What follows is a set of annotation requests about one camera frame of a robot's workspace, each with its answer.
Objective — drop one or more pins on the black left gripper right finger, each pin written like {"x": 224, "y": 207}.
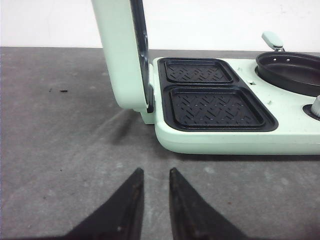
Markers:
{"x": 192, "y": 218}

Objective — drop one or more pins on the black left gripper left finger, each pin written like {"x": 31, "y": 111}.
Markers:
{"x": 119, "y": 218}

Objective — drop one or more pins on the mint green sandwich maker lid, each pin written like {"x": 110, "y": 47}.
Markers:
{"x": 123, "y": 34}

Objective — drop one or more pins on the mint green breakfast maker base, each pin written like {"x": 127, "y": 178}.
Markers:
{"x": 221, "y": 106}

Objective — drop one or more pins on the silver right control knob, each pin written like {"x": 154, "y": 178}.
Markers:
{"x": 315, "y": 107}

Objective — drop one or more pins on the black frying pan green handle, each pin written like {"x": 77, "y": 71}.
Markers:
{"x": 292, "y": 71}

